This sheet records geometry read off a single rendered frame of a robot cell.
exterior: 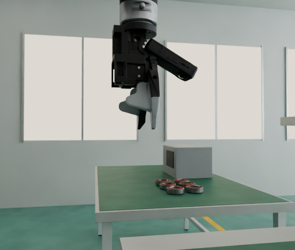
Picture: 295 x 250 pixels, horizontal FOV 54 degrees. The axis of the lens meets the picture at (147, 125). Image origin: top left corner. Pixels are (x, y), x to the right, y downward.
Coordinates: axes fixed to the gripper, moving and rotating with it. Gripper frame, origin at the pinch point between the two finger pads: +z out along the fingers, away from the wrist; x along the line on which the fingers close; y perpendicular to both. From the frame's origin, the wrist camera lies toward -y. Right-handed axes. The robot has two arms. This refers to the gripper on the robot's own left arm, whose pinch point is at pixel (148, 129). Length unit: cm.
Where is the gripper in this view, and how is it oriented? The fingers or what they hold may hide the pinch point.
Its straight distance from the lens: 57.1
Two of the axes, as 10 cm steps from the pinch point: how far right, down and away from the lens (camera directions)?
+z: 0.0, 10.0, -0.2
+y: -9.8, 0.0, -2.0
